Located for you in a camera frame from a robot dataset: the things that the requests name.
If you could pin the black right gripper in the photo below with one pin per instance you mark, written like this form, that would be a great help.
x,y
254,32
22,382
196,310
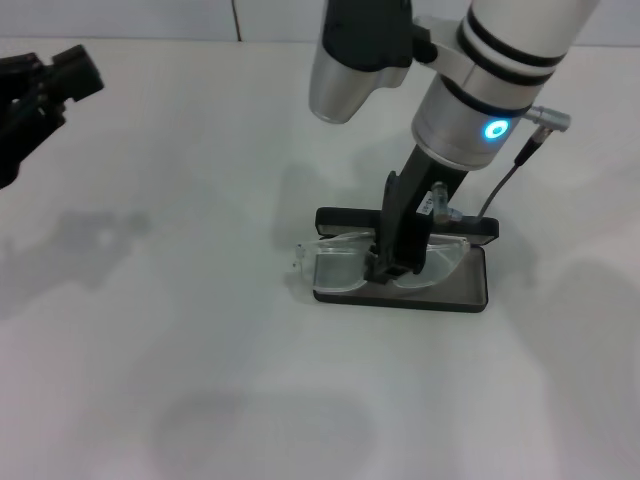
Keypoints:
x,y
405,220

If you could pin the clear transparent glasses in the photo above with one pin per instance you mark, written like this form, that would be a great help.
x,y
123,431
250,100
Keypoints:
x,y
340,272

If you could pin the translucent silver connector post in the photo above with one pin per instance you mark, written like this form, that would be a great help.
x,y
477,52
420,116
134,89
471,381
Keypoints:
x,y
442,200

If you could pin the right camera mount bracket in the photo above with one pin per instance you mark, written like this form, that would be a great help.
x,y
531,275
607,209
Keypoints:
x,y
450,60

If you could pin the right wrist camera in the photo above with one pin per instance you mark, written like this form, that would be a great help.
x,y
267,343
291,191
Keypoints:
x,y
350,75

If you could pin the black glasses case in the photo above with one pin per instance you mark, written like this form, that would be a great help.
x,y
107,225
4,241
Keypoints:
x,y
450,295

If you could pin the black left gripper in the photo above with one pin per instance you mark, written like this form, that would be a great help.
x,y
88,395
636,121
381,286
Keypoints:
x,y
20,135

